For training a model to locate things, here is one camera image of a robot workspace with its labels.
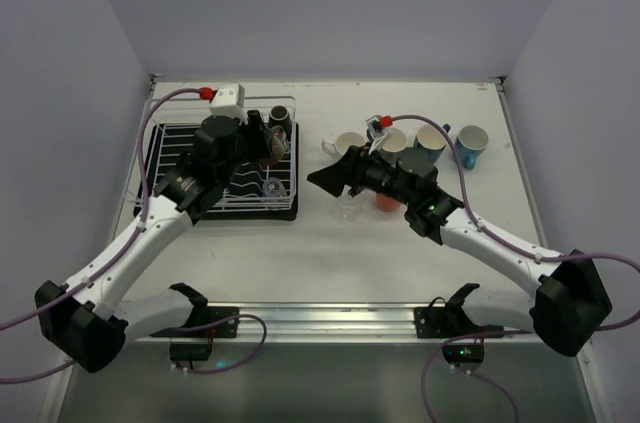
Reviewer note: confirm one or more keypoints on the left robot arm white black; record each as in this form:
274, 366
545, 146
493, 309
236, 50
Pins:
86, 316

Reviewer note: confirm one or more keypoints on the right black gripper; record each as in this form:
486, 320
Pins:
353, 168

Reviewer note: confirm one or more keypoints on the brown cup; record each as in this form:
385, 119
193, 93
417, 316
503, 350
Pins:
279, 147

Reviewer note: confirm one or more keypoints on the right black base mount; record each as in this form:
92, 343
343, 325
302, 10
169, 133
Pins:
445, 319

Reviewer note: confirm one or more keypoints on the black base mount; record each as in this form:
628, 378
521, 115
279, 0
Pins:
445, 319
192, 344

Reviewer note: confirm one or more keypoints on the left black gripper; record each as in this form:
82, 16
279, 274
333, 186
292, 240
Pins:
258, 129

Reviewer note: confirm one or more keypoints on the black cup beige rim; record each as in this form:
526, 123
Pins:
279, 116

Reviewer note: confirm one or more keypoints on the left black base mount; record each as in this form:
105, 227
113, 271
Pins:
192, 344

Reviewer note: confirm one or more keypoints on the aluminium mounting rail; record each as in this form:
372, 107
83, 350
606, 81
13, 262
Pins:
350, 323

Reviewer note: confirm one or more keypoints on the white mug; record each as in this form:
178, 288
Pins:
338, 147

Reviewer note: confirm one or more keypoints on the white wire dish rack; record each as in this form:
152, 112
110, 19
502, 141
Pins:
187, 109

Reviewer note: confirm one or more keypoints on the grey mug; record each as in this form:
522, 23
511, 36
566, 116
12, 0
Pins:
394, 142

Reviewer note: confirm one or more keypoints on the light blue mug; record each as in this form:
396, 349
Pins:
471, 141

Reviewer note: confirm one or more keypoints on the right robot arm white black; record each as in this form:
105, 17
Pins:
565, 300

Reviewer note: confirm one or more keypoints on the orange cup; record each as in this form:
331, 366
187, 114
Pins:
386, 204

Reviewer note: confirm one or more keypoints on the clear small glass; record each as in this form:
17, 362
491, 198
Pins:
273, 191

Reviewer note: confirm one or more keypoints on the large clear glass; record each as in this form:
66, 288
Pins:
349, 207

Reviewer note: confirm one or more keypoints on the dark blue mug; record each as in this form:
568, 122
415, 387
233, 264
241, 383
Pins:
431, 140

